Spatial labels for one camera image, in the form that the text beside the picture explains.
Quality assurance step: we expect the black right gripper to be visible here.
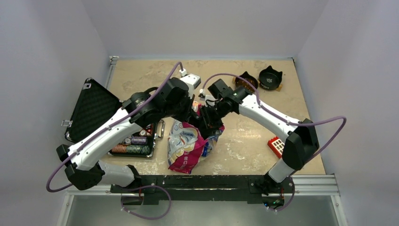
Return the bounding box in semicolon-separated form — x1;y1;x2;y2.
198;100;228;138

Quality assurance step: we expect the pink pet food bag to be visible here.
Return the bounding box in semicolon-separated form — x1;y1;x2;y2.
168;120;224;174

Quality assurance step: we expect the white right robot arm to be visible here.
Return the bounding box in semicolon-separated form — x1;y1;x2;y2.
201;79;319;192

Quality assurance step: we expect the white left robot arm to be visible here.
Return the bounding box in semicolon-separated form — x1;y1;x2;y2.
57;74;201;193

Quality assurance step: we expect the black cat bowl left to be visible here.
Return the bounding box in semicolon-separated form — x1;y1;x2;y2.
233;71;259;93

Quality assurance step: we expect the black cat bowl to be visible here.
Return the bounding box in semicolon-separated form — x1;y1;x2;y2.
258;65;283;91
233;71;259;93

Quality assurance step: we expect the red toy brick bus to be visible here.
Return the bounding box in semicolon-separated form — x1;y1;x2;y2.
267;137;285;159

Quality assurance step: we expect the black cat bowl right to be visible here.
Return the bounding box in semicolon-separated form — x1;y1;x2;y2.
258;65;283;91

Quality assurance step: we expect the black poker chip case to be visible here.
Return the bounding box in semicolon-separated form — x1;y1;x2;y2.
62;78;165;158

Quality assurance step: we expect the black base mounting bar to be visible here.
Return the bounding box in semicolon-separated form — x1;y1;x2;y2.
110;175;294;205

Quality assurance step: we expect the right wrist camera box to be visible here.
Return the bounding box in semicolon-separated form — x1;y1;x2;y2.
198;89;207;101

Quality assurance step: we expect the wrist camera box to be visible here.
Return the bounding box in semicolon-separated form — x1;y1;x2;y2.
179;69;201;96
198;89;207;101

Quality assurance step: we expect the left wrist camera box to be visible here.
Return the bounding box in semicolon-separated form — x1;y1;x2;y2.
179;69;201;96

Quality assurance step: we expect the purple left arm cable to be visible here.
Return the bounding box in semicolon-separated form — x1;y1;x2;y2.
46;61;188;193

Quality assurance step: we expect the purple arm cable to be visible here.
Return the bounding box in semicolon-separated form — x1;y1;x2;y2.
46;61;188;193
201;73;347;175

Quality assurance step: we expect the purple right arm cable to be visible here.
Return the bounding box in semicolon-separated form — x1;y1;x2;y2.
201;73;347;175

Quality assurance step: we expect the aluminium corner rail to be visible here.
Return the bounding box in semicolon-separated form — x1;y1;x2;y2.
105;56;120;89

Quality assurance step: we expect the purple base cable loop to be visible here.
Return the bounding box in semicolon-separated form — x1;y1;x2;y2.
120;186;172;220

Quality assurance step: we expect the aluminium front rail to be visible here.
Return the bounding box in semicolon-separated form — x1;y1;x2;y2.
57;175;347;226

